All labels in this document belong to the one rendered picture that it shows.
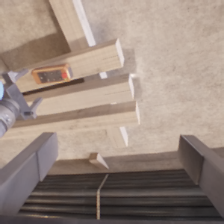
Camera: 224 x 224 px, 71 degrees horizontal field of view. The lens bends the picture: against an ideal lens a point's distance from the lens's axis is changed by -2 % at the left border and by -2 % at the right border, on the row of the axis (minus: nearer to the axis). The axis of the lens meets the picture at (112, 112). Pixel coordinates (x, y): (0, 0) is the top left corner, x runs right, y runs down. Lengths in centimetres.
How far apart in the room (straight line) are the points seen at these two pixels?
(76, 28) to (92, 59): 17
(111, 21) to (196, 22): 39
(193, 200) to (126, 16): 119
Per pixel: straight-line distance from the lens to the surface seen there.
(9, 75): 64
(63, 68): 72
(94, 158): 142
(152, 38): 88
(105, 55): 70
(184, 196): 134
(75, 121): 94
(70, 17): 81
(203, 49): 94
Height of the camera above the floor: 85
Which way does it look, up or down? 51 degrees down
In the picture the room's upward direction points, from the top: 168 degrees counter-clockwise
